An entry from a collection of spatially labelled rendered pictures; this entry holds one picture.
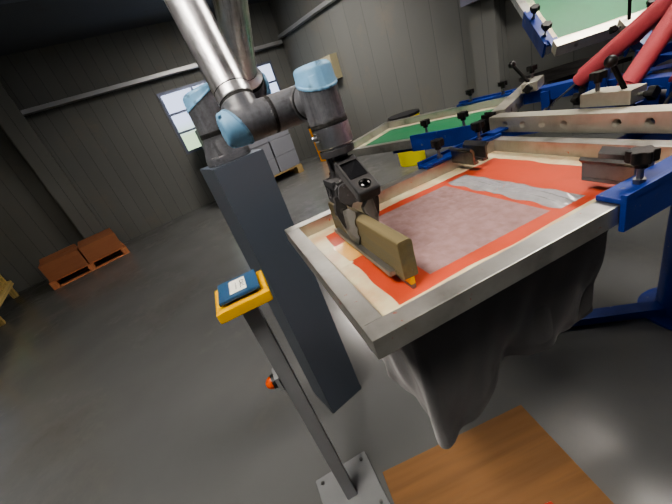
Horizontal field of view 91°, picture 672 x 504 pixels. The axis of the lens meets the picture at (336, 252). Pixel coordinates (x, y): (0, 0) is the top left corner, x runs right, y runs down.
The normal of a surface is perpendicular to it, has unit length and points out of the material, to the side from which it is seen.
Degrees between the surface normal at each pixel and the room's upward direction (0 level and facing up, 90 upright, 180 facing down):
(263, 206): 90
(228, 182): 90
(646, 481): 0
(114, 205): 90
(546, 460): 0
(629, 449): 0
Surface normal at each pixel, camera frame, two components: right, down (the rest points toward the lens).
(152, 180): 0.57, 0.21
